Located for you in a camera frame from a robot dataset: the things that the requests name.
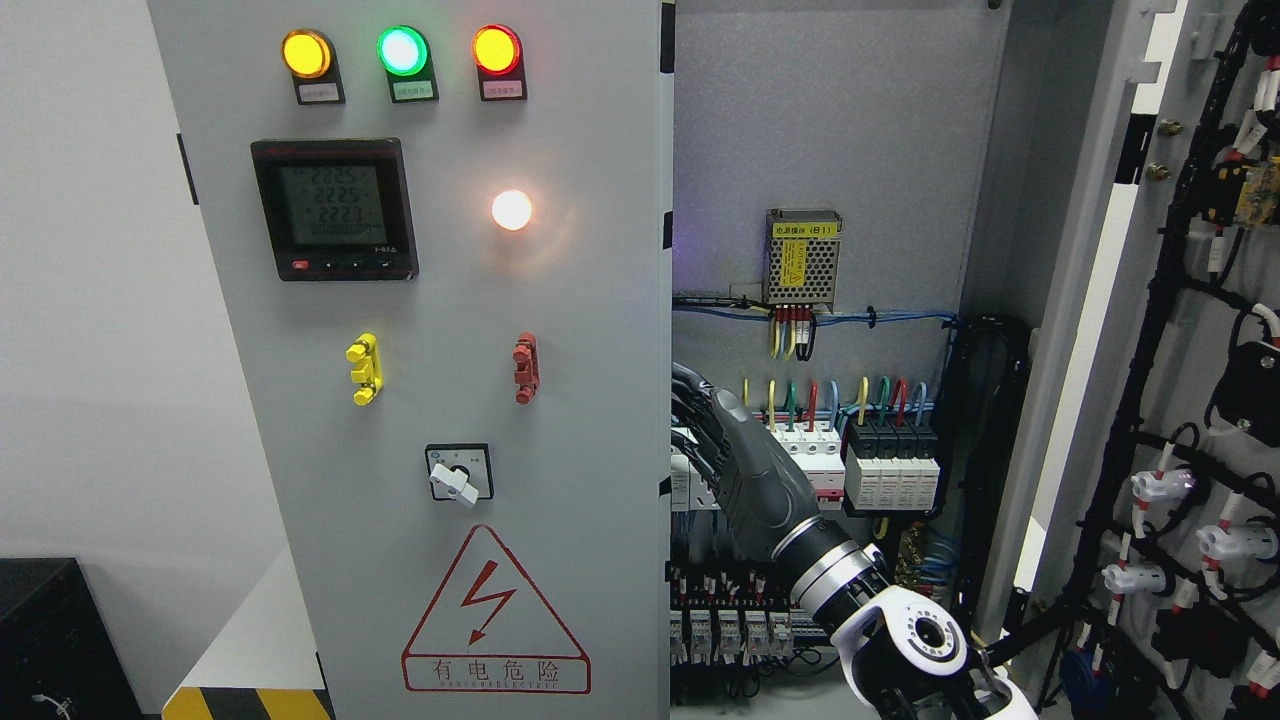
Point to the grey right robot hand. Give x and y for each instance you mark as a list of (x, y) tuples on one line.
[(763, 492)]

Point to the grey cabinet door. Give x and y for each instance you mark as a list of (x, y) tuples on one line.
[(1123, 574), (577, 472)]

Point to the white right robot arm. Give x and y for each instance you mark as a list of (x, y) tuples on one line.
[(896, 647)]

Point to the red indicator lamp left door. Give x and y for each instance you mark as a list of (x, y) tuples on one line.
[(499, 61)]

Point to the green indicator lamp left door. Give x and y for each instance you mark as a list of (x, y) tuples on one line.
[(407, 59)]

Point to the yellow indicator lamp left door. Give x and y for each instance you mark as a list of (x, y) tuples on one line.
[(312, 61)]

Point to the white red four-pole breaker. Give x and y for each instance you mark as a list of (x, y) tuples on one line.
[(817, 453)]

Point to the black surge protector block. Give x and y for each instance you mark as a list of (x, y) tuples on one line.
[(890, 470)]

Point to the row of relay modules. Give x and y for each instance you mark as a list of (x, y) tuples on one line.
[(732, 637)]

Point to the brass ground bar right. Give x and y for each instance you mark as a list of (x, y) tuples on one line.
[(908, 565)]

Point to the perforated metal power supply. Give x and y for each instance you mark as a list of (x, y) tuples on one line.
[(803, 247)]

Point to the red electric hazard warning sticker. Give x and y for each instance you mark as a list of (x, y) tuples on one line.
[(489, 628)]

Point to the white glowing indicator lamp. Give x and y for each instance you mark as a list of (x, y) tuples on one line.
[(511, 210)]

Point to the black digital power meter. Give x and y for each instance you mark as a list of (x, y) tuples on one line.
[(337, 209)]

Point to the white table with hazard stripe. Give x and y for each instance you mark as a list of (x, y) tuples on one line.
[(263, 663)]

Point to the black box at left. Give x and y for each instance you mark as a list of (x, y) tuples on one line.
[(57, 659)]

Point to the red terminal post pair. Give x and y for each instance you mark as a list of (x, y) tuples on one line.
[(527, 375)]

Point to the white rotary selector switch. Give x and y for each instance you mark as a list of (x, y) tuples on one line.
[(460, 472)]

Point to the yellow terminal post pair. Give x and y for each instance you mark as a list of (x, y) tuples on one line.
[(365, 373)]

